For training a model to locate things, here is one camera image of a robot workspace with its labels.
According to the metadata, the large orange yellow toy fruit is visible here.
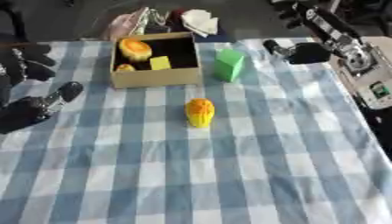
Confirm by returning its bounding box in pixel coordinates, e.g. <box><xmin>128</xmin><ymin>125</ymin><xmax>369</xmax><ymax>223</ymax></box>
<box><xmin>117</xmin><ymin>38</ymin><xmax>155</xmax><ymax>63</ymax></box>

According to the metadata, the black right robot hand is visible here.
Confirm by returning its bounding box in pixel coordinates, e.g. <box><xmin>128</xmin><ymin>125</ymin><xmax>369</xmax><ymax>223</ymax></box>
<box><xmin>262</xmin><ymin>38</ymin><xmax>334</xmax><ymax>66</ymax></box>

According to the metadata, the green rectangular block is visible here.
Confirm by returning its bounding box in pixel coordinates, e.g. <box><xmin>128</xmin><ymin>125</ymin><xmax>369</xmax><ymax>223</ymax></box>
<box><xmin>211</xmin><ymin>47</ymin><xmax>247</xmax><ymax>83</ymax></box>

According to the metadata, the tan cardboard box black inside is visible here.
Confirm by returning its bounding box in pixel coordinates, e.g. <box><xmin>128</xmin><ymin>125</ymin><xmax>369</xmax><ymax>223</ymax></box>
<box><xmin>108</xmin><ymin>31</ymin><xmax>204</xmax><ymax>89</ymax></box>

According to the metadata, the small orange toy fruit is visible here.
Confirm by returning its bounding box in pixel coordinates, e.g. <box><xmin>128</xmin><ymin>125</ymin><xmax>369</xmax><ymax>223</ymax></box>
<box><xmin>115</xmin><ymin>63</ymin><xmax>138</xmax><ymax>73</ymax></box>

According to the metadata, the yellow cube block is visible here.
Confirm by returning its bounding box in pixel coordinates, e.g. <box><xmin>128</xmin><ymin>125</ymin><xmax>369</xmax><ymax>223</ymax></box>
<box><xmin>148</xmin><ymin>55</ymin><xmax>173</xmax><ymax>71</ymax></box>

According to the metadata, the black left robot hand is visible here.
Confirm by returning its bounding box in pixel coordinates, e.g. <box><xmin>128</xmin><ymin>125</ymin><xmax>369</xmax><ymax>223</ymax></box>
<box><xmin>0</xmin><ymin>43</ymin><xmax>86</xmax><ymax>136</ymax></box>

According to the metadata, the orange yellow toy corn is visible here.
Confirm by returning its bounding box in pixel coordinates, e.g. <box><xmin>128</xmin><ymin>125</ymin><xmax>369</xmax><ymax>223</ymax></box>
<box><xmin>184</xmin><ymin>97</ymin><xmax>218</xmax><ymax>129</ymax></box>

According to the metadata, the white crumpled paper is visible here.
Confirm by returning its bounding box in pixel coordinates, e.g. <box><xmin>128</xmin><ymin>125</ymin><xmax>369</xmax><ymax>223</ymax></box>
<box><xmin>178</xmin><ymin>9</ymin><xmax>221</xmax><ymax>36</ymax></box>

